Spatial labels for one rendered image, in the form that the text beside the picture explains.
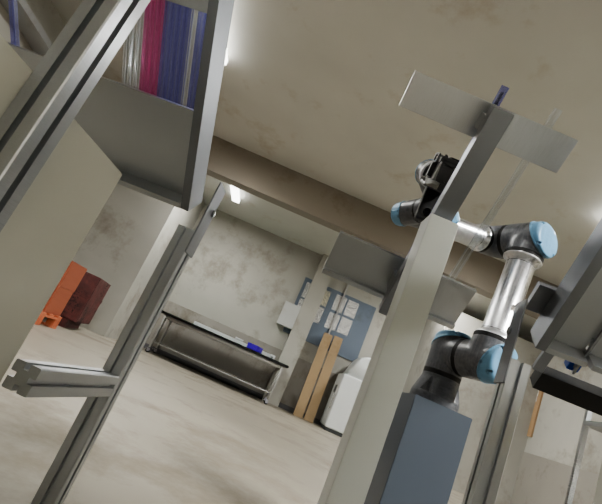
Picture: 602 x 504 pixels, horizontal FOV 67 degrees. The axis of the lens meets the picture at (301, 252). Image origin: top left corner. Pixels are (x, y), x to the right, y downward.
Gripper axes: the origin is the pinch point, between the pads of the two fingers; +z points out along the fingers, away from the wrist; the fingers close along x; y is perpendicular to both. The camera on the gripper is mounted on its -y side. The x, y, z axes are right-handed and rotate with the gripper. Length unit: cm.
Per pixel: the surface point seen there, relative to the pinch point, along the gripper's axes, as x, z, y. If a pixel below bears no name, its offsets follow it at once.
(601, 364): 37.7, 15.2, -17.5
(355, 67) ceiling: -49, -281, 54
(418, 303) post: 0.7, 19.4, -20.0
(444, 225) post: 0.3, 11.1, -5.8
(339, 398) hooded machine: 113, -556, -371
